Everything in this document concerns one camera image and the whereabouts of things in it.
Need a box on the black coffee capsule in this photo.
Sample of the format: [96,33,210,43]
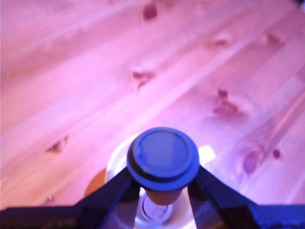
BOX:
[126,127,200,206]

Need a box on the white mug with cartoon print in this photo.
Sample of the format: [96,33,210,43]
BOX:
[106,139,216,229]

